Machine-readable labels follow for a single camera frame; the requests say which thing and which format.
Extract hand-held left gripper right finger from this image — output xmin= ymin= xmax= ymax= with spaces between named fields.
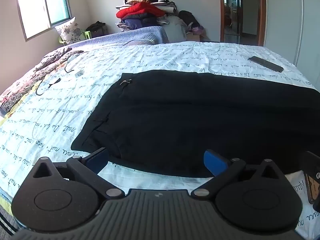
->
xmin=191 ymin=150 xmax=285 ymax=200

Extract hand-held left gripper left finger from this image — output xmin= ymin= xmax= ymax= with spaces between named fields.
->
xmin=31 ymin=147 xmax=125 ymax=200

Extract black pants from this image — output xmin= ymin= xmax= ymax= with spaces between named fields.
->
xmin=71 ymin=70 xmax=318 ymax=178

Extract white script printed quilt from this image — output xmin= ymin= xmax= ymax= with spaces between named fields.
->
xmin=0 ymin=41 xmax=320 ymax=240

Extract zebra patterned blanket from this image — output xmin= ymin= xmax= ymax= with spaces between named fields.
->
xmin=0 ymin=47 xmax=84 ymax=113

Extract black smartphone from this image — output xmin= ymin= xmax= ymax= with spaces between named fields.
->
xmin=248 ymin=56 xmax=284 ymax=73

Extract green plastic chair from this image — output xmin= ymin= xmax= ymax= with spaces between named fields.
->
xmin=58 ymin=30 xmax=92 ymax=43

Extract light blue waffle blanket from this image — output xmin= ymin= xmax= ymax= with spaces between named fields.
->
xmin=64 ymin=26 xmax=168 ymax=50

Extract black duffel bag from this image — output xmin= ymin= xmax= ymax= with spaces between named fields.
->
xmin=86 ymin=21 xmax=109 ymax=38

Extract floral pillow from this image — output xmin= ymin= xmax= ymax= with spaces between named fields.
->
xmin=54 ymin=17 xmax=84 ymax=44

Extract plaid cloth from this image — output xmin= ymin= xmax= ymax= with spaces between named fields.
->
xmin=115 ymin=22 xmax=132 ymax=33

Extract grey cloth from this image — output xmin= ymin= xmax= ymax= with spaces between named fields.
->
xmin=159 ymin=14 xmax=188 ymax=43

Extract navy puffer jacket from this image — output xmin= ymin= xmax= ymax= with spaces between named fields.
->
xmin=123 ymin=14 xmax=161 ymax=31

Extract black backpack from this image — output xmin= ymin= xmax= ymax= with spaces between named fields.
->
xmin=178 ymin=10 xmax=201 ymax=30

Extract white wardrobe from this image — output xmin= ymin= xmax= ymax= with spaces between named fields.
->
xmin=264 ymin=0 xmax=320 ymax=92

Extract red puffer jacket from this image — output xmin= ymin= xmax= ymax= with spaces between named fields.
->
xmin=116 ymin=2 xmax=166 ymax=19

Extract sliding glass window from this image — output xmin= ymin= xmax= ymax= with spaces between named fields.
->
xmin=14 ymin=0 xmax=72 ymax=42

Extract folded beige and white clothes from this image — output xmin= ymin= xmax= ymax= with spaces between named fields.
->
xmin=124 ymin=0 xmax=177 ymax=13

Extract black cable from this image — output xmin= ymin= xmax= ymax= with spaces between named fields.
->
xmin=35 ymin=52 xmax=90 ymax=96

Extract wooden door frame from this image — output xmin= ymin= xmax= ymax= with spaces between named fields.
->
xmin=218 ymin=0 xmax=267 ymax=47

